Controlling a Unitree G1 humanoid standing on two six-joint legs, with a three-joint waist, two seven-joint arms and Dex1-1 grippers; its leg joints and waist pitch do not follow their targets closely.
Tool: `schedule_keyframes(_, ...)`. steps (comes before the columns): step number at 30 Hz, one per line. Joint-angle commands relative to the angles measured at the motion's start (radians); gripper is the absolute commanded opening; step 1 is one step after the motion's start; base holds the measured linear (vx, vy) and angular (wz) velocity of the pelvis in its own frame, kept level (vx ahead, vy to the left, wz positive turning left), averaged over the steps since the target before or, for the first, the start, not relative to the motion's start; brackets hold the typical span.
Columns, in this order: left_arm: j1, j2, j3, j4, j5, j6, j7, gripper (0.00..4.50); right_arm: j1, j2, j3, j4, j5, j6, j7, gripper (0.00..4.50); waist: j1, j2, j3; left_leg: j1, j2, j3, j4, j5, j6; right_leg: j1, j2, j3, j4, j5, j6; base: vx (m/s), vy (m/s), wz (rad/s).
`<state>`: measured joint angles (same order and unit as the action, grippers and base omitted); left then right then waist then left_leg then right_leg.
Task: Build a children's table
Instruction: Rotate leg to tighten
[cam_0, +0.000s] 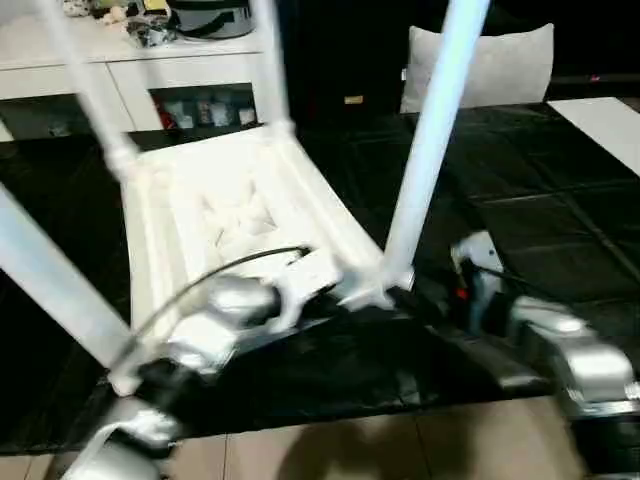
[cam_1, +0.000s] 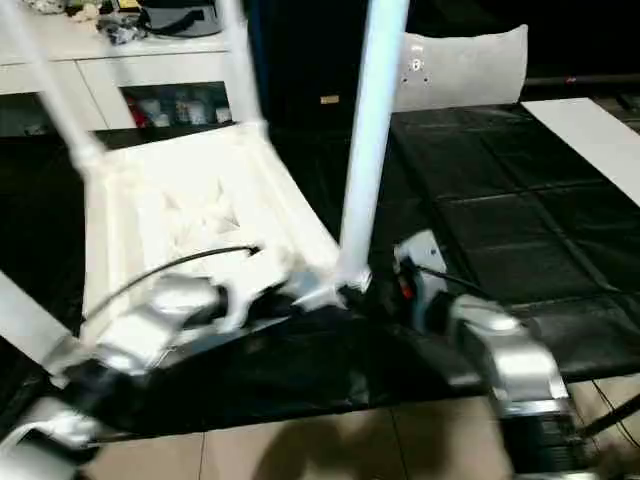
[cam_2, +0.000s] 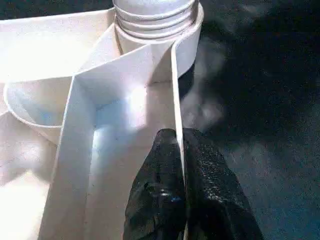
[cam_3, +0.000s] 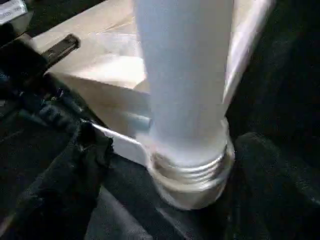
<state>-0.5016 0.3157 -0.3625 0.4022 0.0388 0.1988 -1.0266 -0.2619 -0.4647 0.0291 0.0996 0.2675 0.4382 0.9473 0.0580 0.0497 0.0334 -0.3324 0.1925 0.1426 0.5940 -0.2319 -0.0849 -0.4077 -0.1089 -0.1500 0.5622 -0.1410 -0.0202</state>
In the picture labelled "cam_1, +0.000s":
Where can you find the white plastic table top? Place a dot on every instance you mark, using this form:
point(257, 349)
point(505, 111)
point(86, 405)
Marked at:
point(165, 200)

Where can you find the white plastic table leg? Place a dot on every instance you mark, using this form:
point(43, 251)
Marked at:
point(242, 65)
point(50, 80)
point(25, 310)
point(372, 125)

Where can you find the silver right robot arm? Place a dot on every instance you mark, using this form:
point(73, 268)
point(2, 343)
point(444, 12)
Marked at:
point(515, 350)

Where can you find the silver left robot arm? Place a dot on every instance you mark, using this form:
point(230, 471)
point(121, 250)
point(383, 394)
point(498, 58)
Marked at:
point(170, 300)

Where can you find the black work mat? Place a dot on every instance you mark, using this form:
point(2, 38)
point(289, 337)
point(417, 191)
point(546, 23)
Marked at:
point(500, 200)

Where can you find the grey cushion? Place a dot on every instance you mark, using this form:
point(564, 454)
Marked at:
point(475, 70)

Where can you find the black tripod leg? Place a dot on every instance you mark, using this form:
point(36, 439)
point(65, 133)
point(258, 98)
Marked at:
point(610, 417)

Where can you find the white flat board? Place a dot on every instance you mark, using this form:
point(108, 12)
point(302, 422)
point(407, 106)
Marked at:
point(590, 140)

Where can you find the black speaker box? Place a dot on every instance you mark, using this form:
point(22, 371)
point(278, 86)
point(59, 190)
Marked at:
point(310, 50)

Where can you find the white glass-door cabinet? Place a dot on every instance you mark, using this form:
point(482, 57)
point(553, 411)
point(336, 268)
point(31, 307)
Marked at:
point(100, 75)

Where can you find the yellow black small box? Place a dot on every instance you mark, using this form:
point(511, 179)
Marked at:
point(127, 4)

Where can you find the beige small figurine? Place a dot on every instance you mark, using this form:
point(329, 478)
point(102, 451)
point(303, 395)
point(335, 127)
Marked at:
point(86, 12)

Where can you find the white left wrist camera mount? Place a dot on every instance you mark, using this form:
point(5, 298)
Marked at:
point(245, 290)

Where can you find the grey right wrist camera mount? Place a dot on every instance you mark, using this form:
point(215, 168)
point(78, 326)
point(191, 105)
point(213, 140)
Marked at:
point(425, 250)

